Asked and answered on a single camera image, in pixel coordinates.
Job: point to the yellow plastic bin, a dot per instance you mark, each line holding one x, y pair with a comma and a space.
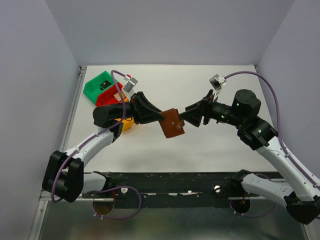
127, 123

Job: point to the aluminium rail frame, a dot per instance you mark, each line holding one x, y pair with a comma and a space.
45, 197

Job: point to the black card in green bin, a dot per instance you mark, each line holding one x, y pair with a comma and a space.
105, 85

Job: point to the gold card in red bin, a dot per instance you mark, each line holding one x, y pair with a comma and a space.
117, 97

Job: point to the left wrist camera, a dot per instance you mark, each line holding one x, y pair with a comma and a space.
130, 83

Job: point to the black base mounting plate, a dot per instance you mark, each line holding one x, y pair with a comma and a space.
152, 190

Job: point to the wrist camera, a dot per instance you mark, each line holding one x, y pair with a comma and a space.
130, 83
218, 83

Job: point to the green plastic bin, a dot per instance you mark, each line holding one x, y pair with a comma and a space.
92, 87

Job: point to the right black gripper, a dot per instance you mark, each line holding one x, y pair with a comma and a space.
194, 116

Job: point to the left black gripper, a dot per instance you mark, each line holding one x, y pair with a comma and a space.
139, 106

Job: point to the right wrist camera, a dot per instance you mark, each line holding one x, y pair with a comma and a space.
218, 83

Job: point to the red plastic bin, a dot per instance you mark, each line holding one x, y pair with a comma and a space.
107, 97

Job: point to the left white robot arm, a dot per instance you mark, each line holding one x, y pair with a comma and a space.
82, 160

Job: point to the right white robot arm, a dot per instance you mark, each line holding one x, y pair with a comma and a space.
301, 196

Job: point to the brown leather card holder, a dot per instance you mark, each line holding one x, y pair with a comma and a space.
172, 126

